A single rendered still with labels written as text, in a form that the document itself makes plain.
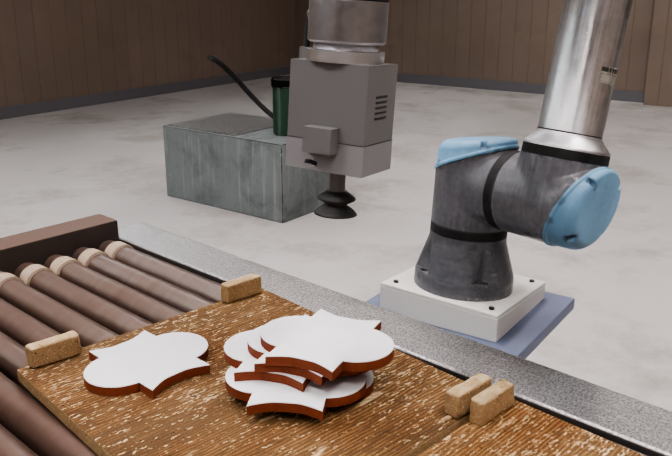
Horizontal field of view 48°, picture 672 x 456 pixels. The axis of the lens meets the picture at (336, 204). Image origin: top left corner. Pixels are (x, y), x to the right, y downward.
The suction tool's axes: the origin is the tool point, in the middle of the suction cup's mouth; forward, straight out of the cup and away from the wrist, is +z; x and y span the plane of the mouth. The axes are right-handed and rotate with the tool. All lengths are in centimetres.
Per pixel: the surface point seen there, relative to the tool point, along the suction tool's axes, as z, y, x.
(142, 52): 40, -614, 629
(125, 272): 22, -47, 19
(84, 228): 19, -62, 25
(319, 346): 14.1, -0.3, -1.1
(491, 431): 19.2, 17.8, 1.9
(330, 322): 13.9, -2.2, 4.5
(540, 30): -14, -211, 885
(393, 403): 19.6, 7.3, 1.8
